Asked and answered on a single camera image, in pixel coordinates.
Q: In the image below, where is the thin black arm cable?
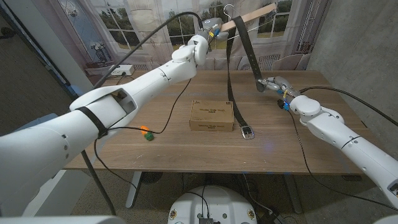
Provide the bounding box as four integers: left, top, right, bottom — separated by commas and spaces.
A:
93, 77, 193, 218
287, 110, 398, 212

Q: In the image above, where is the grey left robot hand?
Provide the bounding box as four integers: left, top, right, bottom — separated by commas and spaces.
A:
197, 17, 231, 43

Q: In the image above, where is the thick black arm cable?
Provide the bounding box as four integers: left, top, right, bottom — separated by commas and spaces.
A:
299, 86, 398, 126
80, 11, 205, 216

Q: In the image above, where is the orange and green toy carrot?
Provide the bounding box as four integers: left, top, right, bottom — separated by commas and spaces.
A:
140, 125, 155, 142

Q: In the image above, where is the wooden hanger with metal hook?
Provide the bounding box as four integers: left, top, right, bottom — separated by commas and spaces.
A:
219, 2, 278, 41

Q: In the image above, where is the printed window backdrop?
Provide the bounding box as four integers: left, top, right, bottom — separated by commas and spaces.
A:
30, 0, 332, 91

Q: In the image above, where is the black belt with silver buckle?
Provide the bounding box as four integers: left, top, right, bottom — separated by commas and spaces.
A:
226, 15, 267, 140

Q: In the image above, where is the white robot shoulder cover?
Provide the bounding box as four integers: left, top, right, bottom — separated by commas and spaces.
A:
0, 215, 126, 224

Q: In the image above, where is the black torso cable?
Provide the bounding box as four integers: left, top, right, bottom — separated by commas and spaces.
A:
186, 185, 211, 219

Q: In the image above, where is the white power box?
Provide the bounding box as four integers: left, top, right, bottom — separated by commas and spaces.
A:
110, 64, 136, 77

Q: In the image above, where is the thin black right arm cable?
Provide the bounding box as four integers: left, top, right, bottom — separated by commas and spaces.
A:
287, 110, 398, 212

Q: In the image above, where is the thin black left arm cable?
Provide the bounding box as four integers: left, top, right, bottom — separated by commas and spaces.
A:
93, 77, 193, 218

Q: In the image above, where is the grey table leg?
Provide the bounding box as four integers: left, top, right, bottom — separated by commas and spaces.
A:
281, 173, 302, 215

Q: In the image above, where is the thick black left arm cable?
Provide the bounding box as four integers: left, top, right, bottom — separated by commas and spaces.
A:
80, 11, 205, 216

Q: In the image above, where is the black power adapter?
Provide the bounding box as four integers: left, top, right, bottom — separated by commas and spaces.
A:
259, 213, 285, 224

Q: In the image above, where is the white table leg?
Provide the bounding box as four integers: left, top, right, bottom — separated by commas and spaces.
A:
125, 170, 143, 209

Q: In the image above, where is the brown cardboard packing box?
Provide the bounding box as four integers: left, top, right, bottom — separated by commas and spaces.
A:
189, 100, 235, 132

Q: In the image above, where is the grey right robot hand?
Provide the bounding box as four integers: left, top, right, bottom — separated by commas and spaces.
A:
256, 76, 301, 101

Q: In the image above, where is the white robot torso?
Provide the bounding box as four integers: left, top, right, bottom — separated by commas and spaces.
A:
167, 185, 258, 224

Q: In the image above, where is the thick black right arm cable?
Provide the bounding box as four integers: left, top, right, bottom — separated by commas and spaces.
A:
299, 86, 398, 126

